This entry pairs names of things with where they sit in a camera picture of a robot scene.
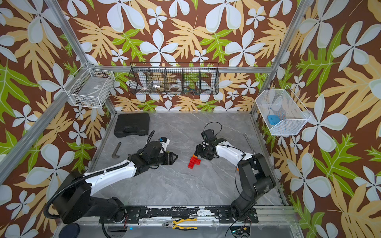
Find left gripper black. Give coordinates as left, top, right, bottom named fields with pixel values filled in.
left=150, top=151, right=180, bottom=167

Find long red lego brick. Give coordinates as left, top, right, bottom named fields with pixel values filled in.
left=188, top=158, right=197, bottom=169

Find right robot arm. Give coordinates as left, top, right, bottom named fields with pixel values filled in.
left=194, top=129, right=275, bottom=221

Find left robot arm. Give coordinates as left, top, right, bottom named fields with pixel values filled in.
left=43, top=137, right=178, bottom=224

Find grey allen key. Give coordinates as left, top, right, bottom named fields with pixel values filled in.
left=112, top=142, right=122, bottom=159

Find black plastic tool case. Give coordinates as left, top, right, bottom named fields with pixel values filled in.
left=114, top=113, right=150, bottom=138

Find silver combination wrench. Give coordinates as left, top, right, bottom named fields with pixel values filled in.
left=243, top=133, right=256, bottom=154

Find yellow black pliers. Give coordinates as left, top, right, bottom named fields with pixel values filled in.
left=162, top=218, right=198, bottom=231

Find blue sponge in basket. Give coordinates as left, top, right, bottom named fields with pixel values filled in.
left=267, top=115, right=281, bottom=126

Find black round disc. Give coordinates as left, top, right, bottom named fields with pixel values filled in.
left=59, top=223, right=80, bottom=238

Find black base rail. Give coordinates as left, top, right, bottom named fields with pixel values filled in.
left=124, top=205, right=259, bottom=224

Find black wire basket centre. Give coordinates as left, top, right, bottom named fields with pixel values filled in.
left=127, top=62, right=220, bottom=95

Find white wire basket right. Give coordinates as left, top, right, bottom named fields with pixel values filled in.
left=256, top=86, right=312, bottom=136

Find white wire basket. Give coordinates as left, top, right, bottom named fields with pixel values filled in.
left=64, top=63, right=116, bottom=109
left=256, top=86, right=312, bottom=136

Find white wire basket left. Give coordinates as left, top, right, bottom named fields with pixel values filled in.
left=64, top=63, right=116, bottom=109

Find aluminium frame post right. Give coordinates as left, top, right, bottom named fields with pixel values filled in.
left=249, top=0, right=313, bottom=115

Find aluminium frame post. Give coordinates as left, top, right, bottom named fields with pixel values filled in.
left=45, top=1, right=116, bottom=116
left=249, top=0, right=313, bottom=115

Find aluminium frame post left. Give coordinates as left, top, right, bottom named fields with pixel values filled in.
left=45, top=1, right=116, bottom=116

